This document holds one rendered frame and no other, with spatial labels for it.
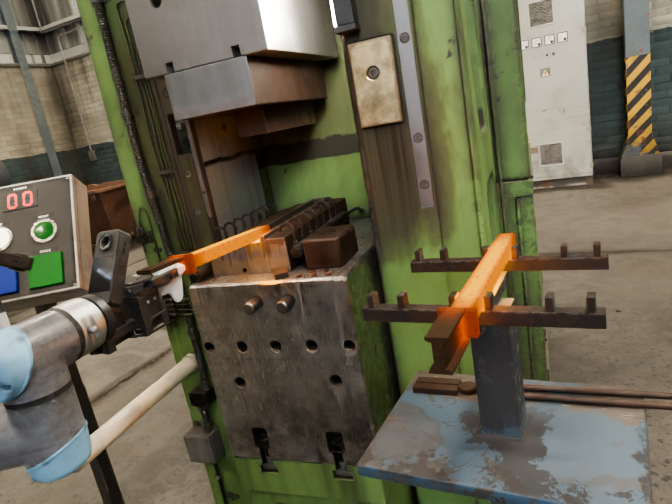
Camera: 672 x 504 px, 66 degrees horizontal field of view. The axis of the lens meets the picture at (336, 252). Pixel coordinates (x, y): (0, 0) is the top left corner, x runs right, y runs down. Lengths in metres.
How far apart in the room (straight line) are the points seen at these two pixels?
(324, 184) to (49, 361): 1.05
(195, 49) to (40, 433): 0.77
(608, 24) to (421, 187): 5.82
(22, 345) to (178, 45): 0.71
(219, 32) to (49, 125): 9.72
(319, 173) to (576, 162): 4.94
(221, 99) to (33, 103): 9.64
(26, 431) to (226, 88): 0.72
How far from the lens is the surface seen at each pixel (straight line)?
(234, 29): 1.12
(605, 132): 6.90
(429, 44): 1.14
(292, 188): 1.62
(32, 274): 1.33
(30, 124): 10.59
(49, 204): 1.37
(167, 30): 1.20
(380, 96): 1.13
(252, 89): 1.10
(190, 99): 1.17
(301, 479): 1.34
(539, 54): 6.25
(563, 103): 6.24
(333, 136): 1.55
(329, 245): 1.08
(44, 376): 0.71
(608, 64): 6.86
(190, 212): 1.40
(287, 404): 1.23
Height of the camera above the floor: 1.22
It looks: 15 degrees down
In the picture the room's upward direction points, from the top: 11 degrees counter-clockwise
